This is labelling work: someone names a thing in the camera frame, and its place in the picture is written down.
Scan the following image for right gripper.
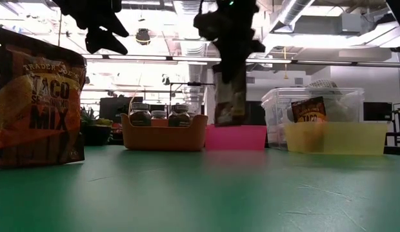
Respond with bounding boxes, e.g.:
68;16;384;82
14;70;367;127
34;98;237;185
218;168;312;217
193;0;266;84

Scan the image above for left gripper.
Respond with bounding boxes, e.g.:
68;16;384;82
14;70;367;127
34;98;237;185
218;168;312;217
52;0;130;55

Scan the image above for small pink block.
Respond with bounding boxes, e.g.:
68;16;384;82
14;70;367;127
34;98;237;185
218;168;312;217
214;64;248;127

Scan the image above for green-lidded spice jar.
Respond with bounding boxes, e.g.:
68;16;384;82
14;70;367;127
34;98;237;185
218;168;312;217
167;103;191;128
128;102;152;127

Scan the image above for white-lidded spice jar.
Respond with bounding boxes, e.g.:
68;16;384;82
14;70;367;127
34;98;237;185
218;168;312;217
150;110;169;127

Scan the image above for taco seasoning mix packet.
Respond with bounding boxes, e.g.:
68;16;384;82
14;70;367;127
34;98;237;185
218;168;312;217
290;95;328;124
0;27;88;170

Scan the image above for clear plastic storage box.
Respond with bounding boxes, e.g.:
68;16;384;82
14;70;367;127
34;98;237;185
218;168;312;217
260;86;365;151

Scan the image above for pink plastic bin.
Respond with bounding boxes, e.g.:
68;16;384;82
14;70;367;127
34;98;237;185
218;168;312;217
205;124;268;151

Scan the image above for large black monitor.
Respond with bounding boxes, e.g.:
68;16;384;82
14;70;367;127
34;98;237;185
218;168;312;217
99;95;145;124

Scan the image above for orange plastic bin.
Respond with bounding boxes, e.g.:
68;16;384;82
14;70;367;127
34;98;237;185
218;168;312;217
120;112;209;152

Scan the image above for crumpled white cloths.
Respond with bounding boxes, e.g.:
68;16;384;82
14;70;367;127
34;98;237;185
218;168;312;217
306;79;355;122

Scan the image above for potted succulent plant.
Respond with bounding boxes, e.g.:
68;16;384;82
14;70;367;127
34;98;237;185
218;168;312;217
79;106;114;146

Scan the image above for yellow plastic bin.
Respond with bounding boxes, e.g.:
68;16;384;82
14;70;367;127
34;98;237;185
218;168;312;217
283;121;388;157

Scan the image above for small black monitor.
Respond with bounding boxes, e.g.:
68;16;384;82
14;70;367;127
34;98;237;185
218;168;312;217
363;102;394;122

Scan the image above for black equipment stand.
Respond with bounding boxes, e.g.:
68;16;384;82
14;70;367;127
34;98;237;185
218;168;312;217
385;108;400;146

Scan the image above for silver ventilation duct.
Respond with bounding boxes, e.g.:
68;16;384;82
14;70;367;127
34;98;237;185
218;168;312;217
272;0;317;33

